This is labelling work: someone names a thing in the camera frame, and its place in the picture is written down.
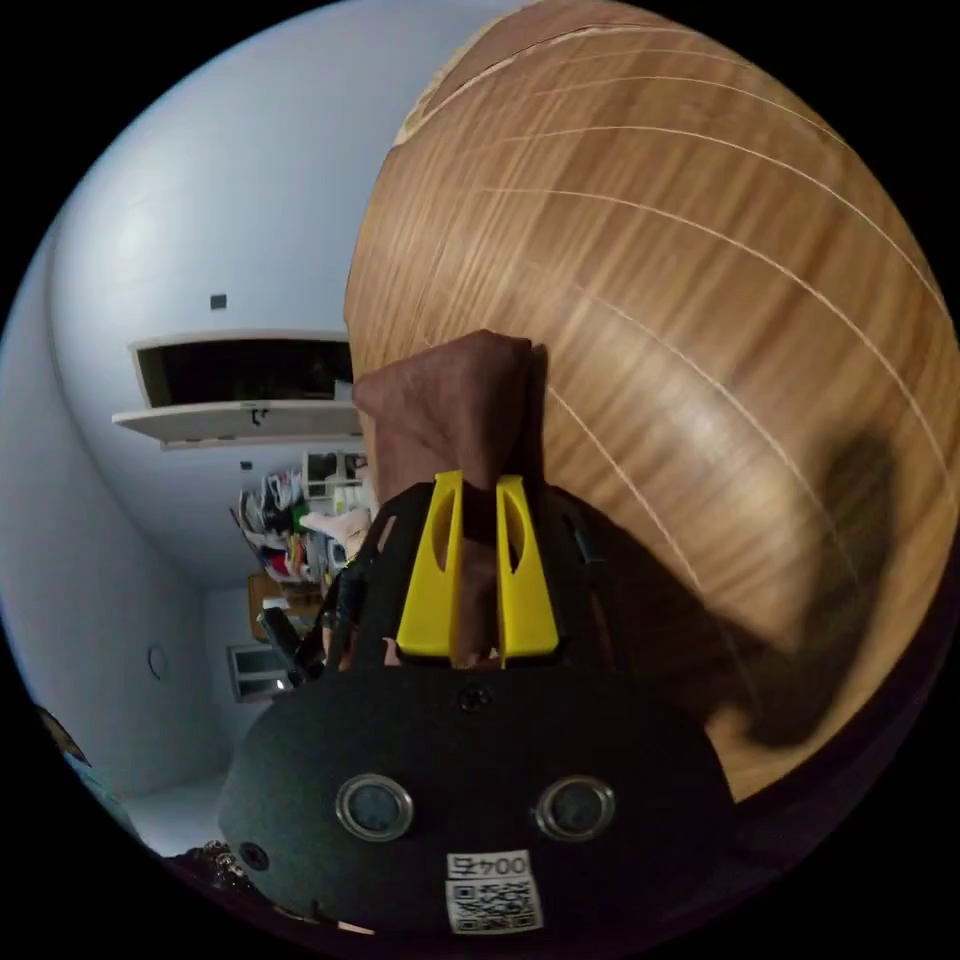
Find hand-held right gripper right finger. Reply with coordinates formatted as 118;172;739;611
495;474;561;670

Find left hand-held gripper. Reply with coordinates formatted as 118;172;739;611
299;563;367;678

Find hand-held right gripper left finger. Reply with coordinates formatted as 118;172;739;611
395;470;465;654

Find brown vest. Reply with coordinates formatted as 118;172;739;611
352;329;901;751

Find wooden cupboard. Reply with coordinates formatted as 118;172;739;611
247;572;328;640

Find cluttered shelf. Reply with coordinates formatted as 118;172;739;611
230;448;373;588

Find window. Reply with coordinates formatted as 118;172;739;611
112;328;364;451

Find bed with woven mat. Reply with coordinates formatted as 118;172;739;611
342;0;955;805

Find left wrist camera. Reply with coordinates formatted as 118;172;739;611
257;605;306;688

